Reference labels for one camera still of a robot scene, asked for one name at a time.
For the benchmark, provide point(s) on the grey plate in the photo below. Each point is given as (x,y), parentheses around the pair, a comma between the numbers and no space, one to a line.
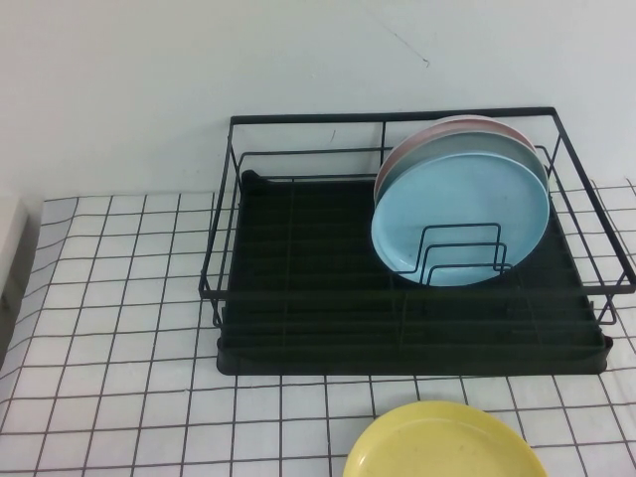
(472,142)

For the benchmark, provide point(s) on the pink plate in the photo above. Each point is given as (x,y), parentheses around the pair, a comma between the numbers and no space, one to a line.
(447,126)

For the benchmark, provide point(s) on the light blue plate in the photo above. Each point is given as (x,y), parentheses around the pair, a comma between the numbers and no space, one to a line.
(462,199)

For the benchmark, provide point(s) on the white black-grid tablecloth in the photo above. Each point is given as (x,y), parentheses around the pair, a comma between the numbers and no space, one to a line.
(124,323)

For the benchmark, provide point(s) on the yellow plate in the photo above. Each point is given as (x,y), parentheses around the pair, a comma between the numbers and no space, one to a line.
(437,442)

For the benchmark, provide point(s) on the black plastic drip tray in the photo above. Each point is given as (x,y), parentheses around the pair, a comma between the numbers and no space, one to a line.
(308,238)

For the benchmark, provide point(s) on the white box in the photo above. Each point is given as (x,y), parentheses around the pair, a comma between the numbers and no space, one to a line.
(15,258)

